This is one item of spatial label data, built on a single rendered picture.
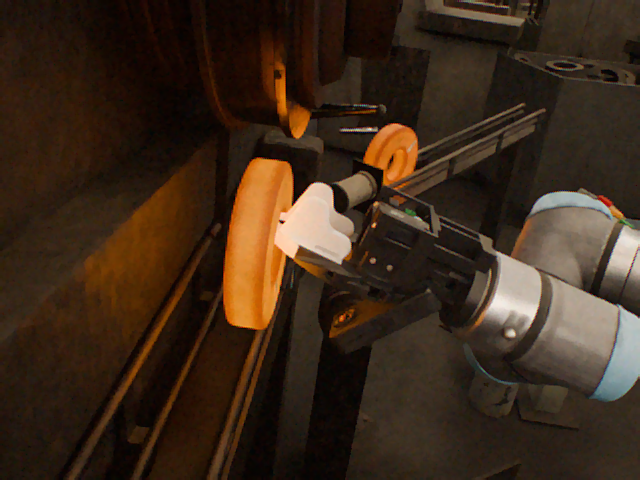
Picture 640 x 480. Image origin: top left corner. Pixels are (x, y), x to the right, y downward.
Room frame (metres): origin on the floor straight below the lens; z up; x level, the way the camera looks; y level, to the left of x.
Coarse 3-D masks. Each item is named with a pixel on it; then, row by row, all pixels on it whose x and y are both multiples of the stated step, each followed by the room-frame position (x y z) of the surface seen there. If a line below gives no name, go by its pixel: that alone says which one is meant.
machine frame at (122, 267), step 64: (0, 0) 0.35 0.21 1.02; (64, 0) 0.42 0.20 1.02; (0, 64) 0.34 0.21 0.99; (64, 64) 0.42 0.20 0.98; (128, 64) 0.53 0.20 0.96; (0, 128) 0.34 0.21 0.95; (64, 128) 0.41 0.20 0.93; (128, 128) 0.53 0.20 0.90; (192, 128) 0.65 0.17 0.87; (256, 128) 0.88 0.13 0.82; (0, 192) 0.33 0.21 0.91; (64, 192) 0.40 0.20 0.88; (128, 192) 0.44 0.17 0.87; (192, 192) 0.56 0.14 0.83; (0, 256) 0.31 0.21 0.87; (64, 256) 0.33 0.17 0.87; (128, 256) 0.39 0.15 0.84; (0, 320) 0.25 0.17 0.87; (64, 320) 0.29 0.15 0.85; (128, 320) 0.39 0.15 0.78; (192, 320) 0.57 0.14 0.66; (0, 384) 0.23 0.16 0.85; (64, 384) 0.28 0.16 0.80; (0, 448) 0.22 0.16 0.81; (64, 448) 0.28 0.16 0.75; (128, 448) 0.38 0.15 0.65
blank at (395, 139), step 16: (384, 128) 1.13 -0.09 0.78; (400, 128) 1.13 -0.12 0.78; (384, 144) 1.09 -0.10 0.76; (400, 144) 1.13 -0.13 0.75; (416, 144) 1.18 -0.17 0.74; (368, 160) 1.09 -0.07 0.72; (384, 160) 1.09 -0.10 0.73; (400, 160) 1.17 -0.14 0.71; (384, 176) 1.10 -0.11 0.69; (400, 176) 1.15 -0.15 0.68
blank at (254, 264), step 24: (264, 168) 0.47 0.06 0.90; (288, 168) 0.50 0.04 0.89; (240, 192) 0.44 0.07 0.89; (264, 192) 0.44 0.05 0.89; (288, 192) 0.51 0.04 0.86; (240, 216) 0.42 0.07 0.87; (264, 216) 0.42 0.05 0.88; (240, 240) 0.41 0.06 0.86; (264, 240) 0.41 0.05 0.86; (240, 264) 0.40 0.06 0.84; (264, 264) 0.40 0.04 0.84; (240, 288) 0.40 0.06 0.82; (264, 288) 0.41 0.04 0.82; (240, 312) 0.41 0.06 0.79; (264, 312) 0.42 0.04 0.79
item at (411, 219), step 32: (384, 192) 0.50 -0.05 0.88; (384, 224) 0.44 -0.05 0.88; (416, 224) 0.45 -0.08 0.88; (448, 224) 0.48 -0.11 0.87; (352, 256) 0.47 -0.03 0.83; (384, 256) 0.44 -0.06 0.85; (416, 256) 0.44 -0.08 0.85; (448, 256) 0.45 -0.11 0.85; (480, 256) 0.45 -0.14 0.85; (384, 288) 0.44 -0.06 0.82; (416, 288) 0.45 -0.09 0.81; (448, 288) 0.46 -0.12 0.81; (480, 288) 0.44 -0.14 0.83; (448, 320) 0.44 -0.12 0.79
